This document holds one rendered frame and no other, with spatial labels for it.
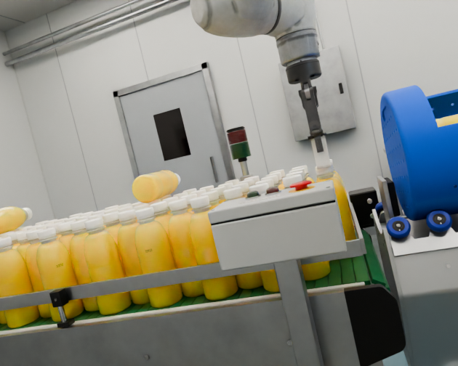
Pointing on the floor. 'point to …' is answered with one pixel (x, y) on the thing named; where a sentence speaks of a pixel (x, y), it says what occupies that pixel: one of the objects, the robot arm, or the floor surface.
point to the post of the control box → (298, 313)
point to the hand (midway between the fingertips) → (320, 152)
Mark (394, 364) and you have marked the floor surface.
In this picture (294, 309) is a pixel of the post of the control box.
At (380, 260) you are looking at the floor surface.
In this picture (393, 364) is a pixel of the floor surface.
